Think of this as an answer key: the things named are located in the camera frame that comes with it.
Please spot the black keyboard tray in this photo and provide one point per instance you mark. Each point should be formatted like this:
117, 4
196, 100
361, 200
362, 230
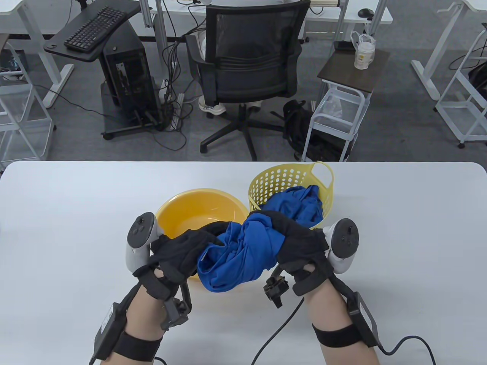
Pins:
61, 49

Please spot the black computer mouse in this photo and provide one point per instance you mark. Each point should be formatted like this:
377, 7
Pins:
366, 13

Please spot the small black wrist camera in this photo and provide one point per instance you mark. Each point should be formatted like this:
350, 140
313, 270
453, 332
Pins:
175, 311
276, 287

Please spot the long white desk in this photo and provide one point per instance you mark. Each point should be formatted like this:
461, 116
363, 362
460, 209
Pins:
327, 15

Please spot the black computer tower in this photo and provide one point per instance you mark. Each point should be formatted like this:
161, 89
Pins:
129, 76

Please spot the white jar in plastic bag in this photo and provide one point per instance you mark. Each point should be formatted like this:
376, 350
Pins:
363, 57

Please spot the silver aluminium frame post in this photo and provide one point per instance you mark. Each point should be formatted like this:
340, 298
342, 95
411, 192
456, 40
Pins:
160, 34
145, 13

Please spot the grey and black controller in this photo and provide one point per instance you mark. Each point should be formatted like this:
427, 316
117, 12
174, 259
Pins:
139, 228
344, 235

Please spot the small monitor on stand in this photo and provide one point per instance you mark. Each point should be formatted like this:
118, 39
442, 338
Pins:
83, 3

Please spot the clear plastic bag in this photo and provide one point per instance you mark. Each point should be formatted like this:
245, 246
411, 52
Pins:
331, 105

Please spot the yellow plastic basin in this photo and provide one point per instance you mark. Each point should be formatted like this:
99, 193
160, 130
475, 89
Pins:
198, 205

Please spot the person's left hand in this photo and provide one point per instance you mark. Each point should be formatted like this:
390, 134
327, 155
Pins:
179, 258

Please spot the black bag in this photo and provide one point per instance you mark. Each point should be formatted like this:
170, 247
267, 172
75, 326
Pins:
478, 80

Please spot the black wheeled cart base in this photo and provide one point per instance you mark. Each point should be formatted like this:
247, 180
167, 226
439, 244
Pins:
114, 123

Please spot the white cart with brown top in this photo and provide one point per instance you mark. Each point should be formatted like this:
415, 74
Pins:
350, 76

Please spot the black backpack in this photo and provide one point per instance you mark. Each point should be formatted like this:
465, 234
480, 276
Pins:
296, 121

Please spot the black mesh office chair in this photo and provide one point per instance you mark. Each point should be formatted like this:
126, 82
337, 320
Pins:
253, 76

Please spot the person's right hand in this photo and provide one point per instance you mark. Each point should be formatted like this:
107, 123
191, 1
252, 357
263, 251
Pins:
304, 243

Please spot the yellow perforated basket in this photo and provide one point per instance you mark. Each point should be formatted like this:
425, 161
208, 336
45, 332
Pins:
328, 201

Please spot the white power strip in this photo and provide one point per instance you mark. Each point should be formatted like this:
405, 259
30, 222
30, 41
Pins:
177, 114

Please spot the black sensor box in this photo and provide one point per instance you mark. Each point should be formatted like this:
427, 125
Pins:
363, 319
110, 330

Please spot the blue t-shirt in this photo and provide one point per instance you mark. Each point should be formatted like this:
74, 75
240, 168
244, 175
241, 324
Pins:
243, 258
296, 205

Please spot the black keyboard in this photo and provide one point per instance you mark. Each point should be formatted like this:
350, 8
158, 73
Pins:
95, 28

